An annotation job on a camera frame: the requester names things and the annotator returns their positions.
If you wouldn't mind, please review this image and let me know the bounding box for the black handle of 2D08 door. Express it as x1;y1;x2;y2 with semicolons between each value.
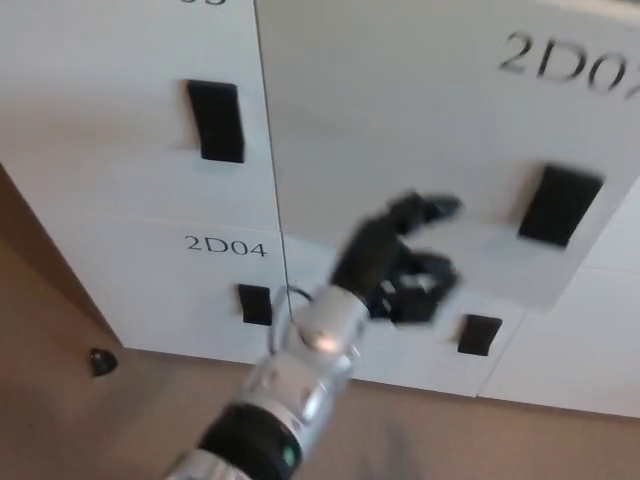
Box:
456;314;504;358

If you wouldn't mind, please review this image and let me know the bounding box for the black handle above 2D04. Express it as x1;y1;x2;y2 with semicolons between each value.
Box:
186;78;248;164

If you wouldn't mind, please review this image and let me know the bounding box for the large black door lock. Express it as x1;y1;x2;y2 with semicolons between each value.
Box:
517;163;604;249

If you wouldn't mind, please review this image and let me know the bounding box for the white locker cabinet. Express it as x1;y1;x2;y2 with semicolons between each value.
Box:
0;0;640;420

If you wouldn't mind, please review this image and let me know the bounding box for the black floor door stopper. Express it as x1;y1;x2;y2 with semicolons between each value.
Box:
88;348;120;378

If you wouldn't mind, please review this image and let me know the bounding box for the white door marked 2D08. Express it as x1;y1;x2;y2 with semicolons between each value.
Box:
285;233;529;400

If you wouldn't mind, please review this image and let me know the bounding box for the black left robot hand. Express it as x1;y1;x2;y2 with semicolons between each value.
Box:
329;188;464;329

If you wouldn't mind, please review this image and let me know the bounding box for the white cabinet door with lock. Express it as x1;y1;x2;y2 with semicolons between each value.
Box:
253;0;640;311

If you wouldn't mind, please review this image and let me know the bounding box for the black handle of 2D04 door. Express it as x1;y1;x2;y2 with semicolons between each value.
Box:
236;283;273;326

